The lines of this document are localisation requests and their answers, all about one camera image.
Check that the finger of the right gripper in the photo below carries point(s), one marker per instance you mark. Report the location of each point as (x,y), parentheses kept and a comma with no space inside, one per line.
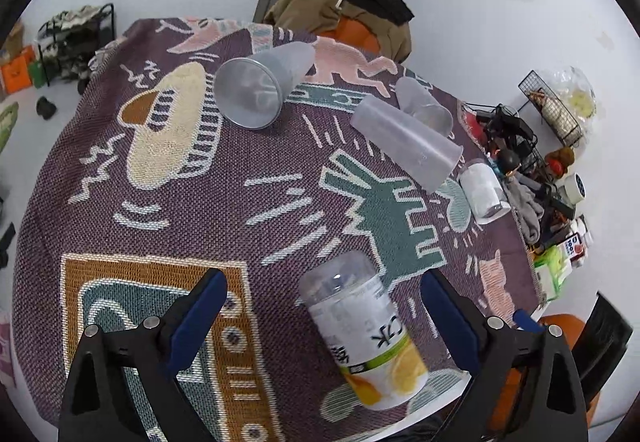
(522,320)

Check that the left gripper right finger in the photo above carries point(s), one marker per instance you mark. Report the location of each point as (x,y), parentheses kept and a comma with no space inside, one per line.
(548,405)

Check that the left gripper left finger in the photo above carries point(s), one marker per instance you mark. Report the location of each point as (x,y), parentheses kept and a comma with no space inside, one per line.
(97,404)

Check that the lemon vitamin drink cup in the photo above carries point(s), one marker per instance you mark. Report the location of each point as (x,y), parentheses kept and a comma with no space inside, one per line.
(363,330)

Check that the white sleeved clear cup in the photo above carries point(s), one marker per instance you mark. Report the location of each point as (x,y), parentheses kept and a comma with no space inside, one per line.
(484,193)

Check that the tall frosted plastic cup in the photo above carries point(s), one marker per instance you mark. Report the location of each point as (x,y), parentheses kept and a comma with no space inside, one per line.
(423,153)

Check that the small clear plastic cup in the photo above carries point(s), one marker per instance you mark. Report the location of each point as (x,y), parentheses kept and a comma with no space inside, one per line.
(414,100)

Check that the frosted plastic cup left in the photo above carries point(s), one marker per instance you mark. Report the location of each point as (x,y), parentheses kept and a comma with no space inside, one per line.
(251,91)

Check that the green tissue box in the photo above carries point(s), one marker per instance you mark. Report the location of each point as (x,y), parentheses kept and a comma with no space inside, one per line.
(552,269)

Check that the grey crumpled cloth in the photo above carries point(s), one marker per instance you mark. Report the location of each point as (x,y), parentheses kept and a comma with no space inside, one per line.
(528,212)

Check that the white tape roll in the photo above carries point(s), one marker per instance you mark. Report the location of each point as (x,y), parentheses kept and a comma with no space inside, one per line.
(572,190)

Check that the black-haired doll figure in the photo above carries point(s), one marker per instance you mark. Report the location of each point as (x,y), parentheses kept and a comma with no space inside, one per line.
(506,163)

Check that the brown plush toy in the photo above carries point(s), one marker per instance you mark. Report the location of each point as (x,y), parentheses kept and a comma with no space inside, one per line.
(558,161)

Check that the black bag on side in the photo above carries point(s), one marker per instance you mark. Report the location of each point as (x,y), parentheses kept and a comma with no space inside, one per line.
(513,130)

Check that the purple patterned woven tablecloth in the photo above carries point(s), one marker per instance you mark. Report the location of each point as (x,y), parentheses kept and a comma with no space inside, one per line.
(148,187)

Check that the plastic bag with yellow item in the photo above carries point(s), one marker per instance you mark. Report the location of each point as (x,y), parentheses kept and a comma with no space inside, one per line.
(574,89)

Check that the black shoe on floor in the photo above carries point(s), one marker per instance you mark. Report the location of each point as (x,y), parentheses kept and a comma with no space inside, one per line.
(45,108)

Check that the orange box on floor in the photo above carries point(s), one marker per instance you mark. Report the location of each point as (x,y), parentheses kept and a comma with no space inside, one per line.
(15,75)

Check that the black shoe rack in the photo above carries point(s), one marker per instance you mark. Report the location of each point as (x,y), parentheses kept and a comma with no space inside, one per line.
(68,41)

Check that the chair with brown jacket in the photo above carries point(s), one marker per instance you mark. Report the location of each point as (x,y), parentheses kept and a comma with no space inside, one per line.
(377,26)

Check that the wire wall basket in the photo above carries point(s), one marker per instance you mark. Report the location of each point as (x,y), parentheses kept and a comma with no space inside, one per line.
(552,109)

